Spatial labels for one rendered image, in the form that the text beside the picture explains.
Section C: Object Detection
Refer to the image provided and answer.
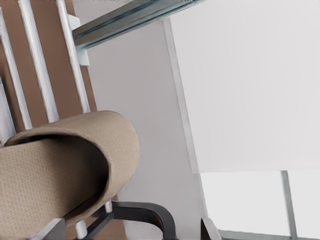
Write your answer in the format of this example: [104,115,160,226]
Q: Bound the white slatted shoe rack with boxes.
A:
[0,0,178,240]

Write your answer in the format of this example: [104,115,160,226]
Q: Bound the silver frame post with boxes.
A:
[162,18,210,221]
[280,170,299,240]
[71,0,207,51]

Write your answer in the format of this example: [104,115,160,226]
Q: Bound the grey frame post foot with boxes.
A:
[200,216,222,240]

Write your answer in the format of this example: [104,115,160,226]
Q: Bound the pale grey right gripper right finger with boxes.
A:
[74,219,88,240]

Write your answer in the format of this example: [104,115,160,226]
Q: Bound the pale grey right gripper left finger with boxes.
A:
[31,217,67,240]

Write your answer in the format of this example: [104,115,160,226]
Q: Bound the white frame post foot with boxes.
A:
[66,13,82,30]
[77,47,91,67]

